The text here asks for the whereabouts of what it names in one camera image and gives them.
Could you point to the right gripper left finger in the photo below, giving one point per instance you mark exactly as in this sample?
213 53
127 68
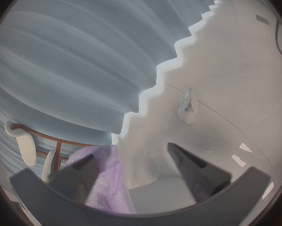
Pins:
77 175

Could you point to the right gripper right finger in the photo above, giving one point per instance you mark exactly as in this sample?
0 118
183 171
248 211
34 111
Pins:
195 171

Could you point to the purple plastic bag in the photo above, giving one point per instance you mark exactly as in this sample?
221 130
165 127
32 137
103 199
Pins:
110 173

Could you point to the white printed wrapper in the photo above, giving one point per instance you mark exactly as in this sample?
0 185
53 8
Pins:
188 107

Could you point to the white cushioned wooden chair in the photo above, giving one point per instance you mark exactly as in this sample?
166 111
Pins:
26 145

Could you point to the pale blue curtain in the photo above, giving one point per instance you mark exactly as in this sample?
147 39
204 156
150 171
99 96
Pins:
72 55

